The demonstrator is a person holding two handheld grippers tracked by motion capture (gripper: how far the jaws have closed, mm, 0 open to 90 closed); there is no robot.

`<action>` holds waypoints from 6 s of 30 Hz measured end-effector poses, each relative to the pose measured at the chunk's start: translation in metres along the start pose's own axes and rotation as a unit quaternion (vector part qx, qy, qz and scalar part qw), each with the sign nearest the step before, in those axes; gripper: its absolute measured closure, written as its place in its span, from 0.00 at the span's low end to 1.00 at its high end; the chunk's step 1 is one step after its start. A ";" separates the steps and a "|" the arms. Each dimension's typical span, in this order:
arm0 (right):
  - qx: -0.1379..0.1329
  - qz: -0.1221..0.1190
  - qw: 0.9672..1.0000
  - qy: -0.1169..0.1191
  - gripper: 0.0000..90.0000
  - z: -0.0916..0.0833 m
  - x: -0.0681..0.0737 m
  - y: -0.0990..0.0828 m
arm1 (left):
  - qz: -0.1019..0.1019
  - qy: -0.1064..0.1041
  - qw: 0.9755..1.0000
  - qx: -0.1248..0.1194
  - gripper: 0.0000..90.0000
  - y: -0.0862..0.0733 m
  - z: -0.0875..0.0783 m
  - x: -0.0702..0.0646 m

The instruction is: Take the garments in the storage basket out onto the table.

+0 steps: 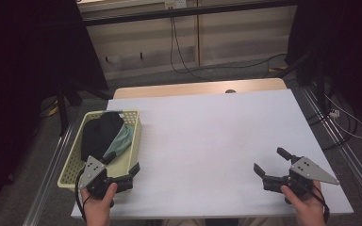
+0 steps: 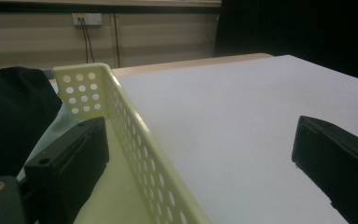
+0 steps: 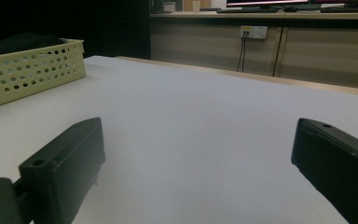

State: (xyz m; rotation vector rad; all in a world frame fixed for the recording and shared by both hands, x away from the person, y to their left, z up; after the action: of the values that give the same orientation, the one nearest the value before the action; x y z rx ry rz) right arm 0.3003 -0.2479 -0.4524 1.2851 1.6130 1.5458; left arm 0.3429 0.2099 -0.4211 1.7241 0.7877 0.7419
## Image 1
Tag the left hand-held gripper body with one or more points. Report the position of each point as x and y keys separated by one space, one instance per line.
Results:
x=91 y=171

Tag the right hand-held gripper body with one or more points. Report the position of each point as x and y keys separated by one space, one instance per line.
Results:
x=308 y=171

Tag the yellow plastic basket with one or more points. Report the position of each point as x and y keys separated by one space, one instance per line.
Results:
x=70 y=163

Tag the black and green shirt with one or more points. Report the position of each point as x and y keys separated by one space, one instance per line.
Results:
x=100 y=135

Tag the person's right hand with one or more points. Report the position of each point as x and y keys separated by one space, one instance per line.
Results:
x=308 y=210

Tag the person's left hand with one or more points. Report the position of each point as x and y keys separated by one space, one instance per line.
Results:
x=99 y=210

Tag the white plug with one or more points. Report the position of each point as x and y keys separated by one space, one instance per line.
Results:
x=334 y=113

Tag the black tripod stand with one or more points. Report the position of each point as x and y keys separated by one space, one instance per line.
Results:
x=63 y=113

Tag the person's beige trousers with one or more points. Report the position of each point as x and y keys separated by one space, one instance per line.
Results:
x=185 y=222

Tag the black metal stand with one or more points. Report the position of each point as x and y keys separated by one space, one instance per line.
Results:
x=320 y=88

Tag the large black curtain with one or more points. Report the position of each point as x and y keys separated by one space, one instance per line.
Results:
x=28 y=62

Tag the beige wooden cabinet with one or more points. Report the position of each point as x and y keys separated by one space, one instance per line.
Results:
x=242 y=34

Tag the black horizontal bar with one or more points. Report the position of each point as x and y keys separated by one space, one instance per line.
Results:
x=182 y=12

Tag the aluminium floor rail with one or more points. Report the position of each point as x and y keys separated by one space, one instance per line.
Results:
x=352 y=160
x=48 y=179

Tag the white wall socket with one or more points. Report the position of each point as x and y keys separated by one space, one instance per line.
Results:
x=176 y=4

